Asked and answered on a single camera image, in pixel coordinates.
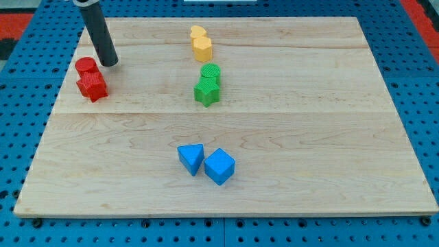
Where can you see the yellow hexagon block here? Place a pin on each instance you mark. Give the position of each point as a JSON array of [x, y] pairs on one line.
[[203, 49]]

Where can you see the green star block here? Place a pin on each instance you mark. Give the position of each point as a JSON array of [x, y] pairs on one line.
[[207, 91]]

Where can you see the blue cube block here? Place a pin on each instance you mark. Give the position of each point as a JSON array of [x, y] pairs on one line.
[[219, 166]]

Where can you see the blue triangle block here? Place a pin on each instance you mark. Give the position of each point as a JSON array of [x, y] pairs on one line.
[[191, 156]]

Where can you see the green cylinder block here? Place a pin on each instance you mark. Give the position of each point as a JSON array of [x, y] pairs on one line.
[[211, 70]]

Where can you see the light wooden board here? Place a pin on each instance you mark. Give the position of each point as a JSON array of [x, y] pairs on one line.
[[303, 110]]

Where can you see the yellow heart block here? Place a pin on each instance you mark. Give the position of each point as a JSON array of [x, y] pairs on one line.
[[197, 31]]

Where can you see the red star block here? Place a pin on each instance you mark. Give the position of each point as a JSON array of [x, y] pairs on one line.
[[92, 86]]

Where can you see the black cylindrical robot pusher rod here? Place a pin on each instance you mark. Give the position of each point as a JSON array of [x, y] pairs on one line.
[[97, 29]]

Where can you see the red cylinder block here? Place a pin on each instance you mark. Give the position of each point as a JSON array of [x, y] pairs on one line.
[[86, 65]]

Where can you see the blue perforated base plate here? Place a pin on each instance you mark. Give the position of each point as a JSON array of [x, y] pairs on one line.
[[33, 74]]

